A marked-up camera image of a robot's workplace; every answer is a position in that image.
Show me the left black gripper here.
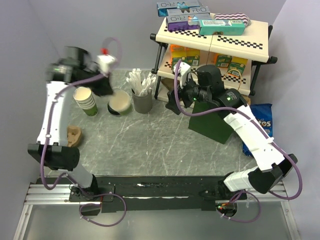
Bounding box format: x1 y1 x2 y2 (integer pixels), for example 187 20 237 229
78 66 116 98

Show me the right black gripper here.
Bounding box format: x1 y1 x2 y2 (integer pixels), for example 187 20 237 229
165 72 211 115

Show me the green paper coffee cup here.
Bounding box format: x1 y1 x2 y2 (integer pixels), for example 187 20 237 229
108 88 132 116

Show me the black plastic cup lid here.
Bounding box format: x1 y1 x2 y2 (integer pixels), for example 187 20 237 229
107 102 120 116

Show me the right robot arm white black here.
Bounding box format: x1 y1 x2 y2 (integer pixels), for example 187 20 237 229
166 61 299 199

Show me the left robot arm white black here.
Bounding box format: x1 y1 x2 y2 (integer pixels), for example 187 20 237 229
27 46 118 201

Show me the stack of paper cups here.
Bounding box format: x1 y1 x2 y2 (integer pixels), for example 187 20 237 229
73 86 98 117

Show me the brown snack packet under shelf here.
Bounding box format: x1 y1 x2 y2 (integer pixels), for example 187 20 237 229
161 77 174 91

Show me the yellow green crayon box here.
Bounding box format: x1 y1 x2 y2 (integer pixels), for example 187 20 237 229
186 47 201 66

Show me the green paper gift bag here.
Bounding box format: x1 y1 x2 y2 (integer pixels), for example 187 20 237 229
188 112 234 144

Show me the orange yellow crayon box left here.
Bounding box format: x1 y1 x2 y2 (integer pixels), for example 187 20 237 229
170 44 187 70

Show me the grey straw holder cup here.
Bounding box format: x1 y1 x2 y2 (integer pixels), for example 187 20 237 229
131 89 153 114

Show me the orange green crayon box right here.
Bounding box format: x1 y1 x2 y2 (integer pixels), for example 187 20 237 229
213 53 233 68

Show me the brown cardboard cup carrier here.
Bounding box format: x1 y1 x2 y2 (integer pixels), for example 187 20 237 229
67 125 83 148

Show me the yellow green box far right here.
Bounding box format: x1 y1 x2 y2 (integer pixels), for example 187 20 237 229
227 56 248 78

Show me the cream checkered two-tier shelf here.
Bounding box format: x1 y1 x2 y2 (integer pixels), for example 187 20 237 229
150 20 278 102

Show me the teal long box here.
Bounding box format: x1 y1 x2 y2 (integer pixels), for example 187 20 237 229
199 20 246 36

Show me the purple R.O toothpaste box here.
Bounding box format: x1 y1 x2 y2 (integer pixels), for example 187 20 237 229
166 13 212 31

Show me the blue Doritos chip bag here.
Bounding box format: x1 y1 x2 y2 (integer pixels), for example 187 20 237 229
241 102 274 158

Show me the grey R.O toothpaste box middle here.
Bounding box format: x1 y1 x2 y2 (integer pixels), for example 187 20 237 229
166 6 210 16

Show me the blue R.O toothpaste box top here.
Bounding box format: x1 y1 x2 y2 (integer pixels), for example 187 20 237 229
156 0 203 17

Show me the purple white wavy pouch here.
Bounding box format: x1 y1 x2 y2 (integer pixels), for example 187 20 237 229
213 12 251 27

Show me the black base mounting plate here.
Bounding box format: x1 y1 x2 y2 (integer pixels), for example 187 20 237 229
69 176 235 213

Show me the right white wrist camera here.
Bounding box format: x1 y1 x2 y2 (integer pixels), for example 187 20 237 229
172 62 191 88

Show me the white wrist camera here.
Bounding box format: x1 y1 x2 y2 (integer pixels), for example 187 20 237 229
96 54 117 76
172 62 191 88

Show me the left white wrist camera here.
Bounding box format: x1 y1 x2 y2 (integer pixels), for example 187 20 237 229
96 54 117 76

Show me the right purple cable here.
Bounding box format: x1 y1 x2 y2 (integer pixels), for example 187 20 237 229
173 59 303 223

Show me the aluminium rail frame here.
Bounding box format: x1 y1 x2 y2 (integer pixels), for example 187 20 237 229
12 181 73 240

